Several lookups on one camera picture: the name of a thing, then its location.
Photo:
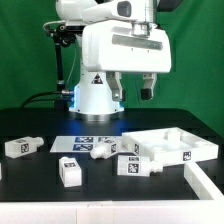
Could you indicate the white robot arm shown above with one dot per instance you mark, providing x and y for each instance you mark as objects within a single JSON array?
[{"x": 92, "y": 97}]

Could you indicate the white square tabletop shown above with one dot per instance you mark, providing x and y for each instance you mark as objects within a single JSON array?
[{"x": 171, "y": 146}]

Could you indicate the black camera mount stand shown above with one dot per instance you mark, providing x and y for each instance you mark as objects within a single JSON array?
[{"x": 62, "y": 36}]

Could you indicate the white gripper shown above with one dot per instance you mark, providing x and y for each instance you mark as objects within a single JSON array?
[{"x": 112, "y": 47}]

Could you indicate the white L-shaped obstacle wall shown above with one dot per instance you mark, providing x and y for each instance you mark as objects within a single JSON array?
[{"x": 208, "y": 208}]

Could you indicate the white tag sheet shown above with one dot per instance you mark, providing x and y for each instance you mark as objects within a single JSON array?
[{"x": 81, "y": 144}]

